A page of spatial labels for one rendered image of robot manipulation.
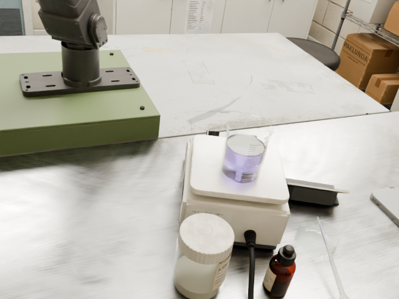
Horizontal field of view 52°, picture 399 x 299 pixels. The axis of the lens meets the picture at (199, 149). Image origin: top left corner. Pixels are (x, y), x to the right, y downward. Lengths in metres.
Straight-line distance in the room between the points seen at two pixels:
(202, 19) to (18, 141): 2.57
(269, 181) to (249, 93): 0.42
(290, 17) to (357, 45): 0.64
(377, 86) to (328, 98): 2.05
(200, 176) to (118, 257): 0.14
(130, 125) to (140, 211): 0.17
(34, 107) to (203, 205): 0.34
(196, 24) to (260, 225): 2.69
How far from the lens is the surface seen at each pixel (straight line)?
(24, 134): 0.66
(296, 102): 0.92
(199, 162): 0.52
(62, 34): 0.70
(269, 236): 0.53
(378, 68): 3.17
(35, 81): 0.76
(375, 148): 0.85
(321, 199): 0.64
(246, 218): 0.50
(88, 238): 0.54
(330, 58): 2.02
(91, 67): 0.73
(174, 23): 3.06
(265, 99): 0.90
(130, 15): 2.95
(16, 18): 3.45
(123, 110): 0.69
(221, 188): 0.48
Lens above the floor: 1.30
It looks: 35 degrees down
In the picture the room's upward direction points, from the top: 9 degrees clockwise
